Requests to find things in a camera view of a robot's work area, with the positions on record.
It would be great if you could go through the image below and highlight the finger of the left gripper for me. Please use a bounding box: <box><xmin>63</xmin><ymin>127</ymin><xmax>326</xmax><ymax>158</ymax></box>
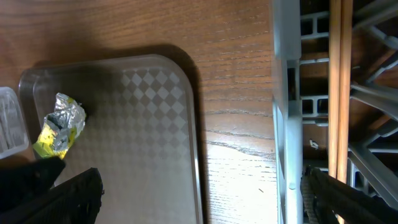
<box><xmin>1</xmin><ymin>156</ymin><xmax>65</xmax><ymax>213</ymax></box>

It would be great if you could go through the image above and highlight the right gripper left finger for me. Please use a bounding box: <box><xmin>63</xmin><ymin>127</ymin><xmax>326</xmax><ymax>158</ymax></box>
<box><xmin>1</xmin><ymin>168</ymin><xmax>104</xmax><ymax>224</ymax></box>

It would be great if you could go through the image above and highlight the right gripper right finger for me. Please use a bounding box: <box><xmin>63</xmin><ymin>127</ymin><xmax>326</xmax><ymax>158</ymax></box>
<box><xmin>300</xmin><ymin>166</ymin><xmax>397</xmax><ymax>224</ymax></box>

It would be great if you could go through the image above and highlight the silver foil wrapper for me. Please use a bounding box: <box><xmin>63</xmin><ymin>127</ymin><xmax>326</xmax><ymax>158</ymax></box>
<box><xmin>33</xmin><ymin>93</ymin><xmax>86</xmax><ymax>159</ymax></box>

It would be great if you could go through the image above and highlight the grey dishwasher rack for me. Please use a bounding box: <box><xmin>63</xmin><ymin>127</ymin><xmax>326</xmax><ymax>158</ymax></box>
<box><xmin>270</xmin><ymin>0</ymin><xmax>397</xmax><ymax>223</ymax></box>

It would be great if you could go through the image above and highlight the clear plastic bin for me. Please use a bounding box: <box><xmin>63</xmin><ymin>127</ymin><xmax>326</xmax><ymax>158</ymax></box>
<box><xmin>1</xmin><ymin>86</ymin><xmax>29</xmax><ymax>159</ymax></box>

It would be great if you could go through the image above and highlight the dark brown serving tray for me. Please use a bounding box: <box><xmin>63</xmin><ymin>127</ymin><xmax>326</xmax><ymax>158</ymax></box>
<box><xmin>19</xmin><ymin>55</ymin><xmax>203</xmax><ymax>223</ymax></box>

